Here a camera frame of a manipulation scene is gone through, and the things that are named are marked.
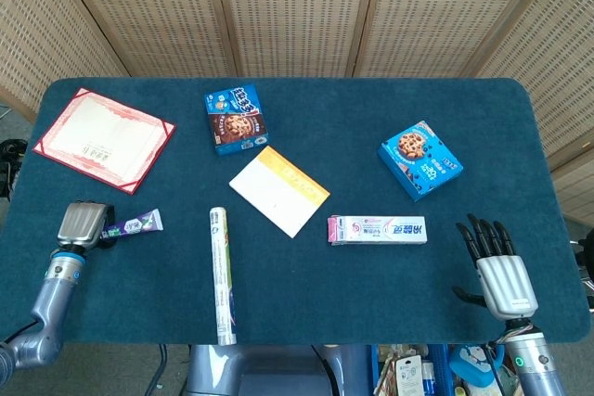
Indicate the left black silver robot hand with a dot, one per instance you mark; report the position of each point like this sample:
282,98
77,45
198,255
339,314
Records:
81,222

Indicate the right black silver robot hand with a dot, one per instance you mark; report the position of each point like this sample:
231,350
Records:
506,284

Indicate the purple toothpaste tube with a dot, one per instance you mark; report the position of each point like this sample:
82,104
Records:
139,223

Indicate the white pink toothpaste box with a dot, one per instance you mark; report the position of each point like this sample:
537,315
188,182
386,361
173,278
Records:
380,230

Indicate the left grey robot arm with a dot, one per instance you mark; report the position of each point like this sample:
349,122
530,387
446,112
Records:
51,303

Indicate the blue chocolate chip cookie box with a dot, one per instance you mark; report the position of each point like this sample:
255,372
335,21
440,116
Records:
417,159

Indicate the blue brown cookie box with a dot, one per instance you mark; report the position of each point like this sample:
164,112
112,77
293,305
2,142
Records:
236,122

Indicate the red certificate folder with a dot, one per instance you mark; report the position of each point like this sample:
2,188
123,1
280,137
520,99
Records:
102,141

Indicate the blue cartoon pouch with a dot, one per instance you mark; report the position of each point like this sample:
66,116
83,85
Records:
471,366

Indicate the black equipment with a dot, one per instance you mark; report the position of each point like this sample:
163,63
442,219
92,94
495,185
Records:
7,169

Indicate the blue plastic crate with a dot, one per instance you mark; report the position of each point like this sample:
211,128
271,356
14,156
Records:
438,368

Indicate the white packaged item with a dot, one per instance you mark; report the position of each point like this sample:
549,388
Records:
408,375

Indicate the white cling film roll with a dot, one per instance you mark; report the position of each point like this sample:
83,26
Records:
222,275

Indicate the blue felt table cover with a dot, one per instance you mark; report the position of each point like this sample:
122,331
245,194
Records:
325,284

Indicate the grey robot torso base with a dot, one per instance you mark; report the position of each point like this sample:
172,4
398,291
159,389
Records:
260,373

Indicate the wooden rattan folding screen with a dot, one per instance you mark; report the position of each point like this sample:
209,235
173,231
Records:
297,11

